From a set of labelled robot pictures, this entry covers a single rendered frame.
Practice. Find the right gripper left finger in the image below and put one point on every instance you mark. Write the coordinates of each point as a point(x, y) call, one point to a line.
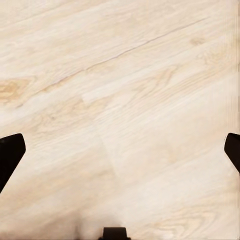
point(12, 149)

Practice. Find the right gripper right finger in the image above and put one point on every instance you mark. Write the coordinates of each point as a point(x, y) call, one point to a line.
point(232, 149)

